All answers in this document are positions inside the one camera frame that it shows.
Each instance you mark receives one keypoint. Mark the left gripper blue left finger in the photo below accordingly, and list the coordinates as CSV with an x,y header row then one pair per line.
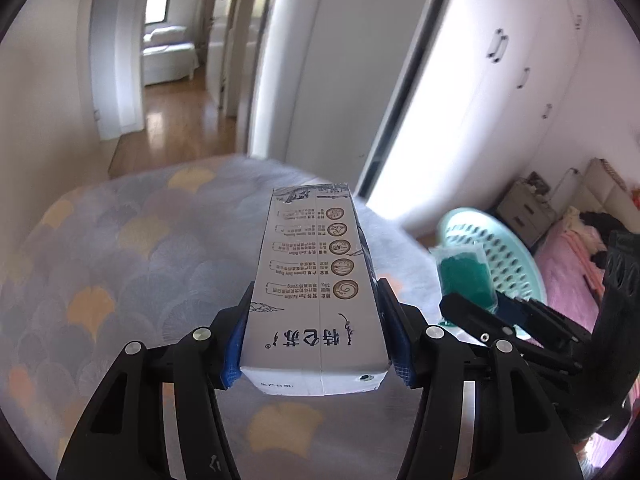
x,y
231,336

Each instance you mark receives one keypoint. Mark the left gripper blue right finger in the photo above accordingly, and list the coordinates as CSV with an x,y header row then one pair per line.
x,y
397,338

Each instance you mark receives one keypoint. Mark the blue white milk carton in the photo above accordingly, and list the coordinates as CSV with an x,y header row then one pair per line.
x,y
313,328

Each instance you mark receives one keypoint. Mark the pink bed cover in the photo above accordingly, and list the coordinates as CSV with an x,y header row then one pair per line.
x,y
573,283

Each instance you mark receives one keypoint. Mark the black clothing on bed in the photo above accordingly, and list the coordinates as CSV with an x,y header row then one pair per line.
x,y
605,224

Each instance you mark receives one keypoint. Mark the light blue laundry basket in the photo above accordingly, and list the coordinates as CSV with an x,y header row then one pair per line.
x,y
512,267

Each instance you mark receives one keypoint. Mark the patterned grey table cloth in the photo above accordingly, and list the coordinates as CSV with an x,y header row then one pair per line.
x,y
150,257

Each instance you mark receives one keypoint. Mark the white bedside table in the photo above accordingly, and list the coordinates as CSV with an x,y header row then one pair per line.
x,y
527,214

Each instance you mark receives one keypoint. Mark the beige headboard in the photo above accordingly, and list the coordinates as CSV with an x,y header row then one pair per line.
x,y
600,191

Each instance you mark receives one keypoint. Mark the white wardrobe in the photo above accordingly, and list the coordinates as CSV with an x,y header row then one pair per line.
x,y
477,111

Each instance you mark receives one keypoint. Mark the white bed far room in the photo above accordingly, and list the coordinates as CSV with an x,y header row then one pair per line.
x,y
168,55

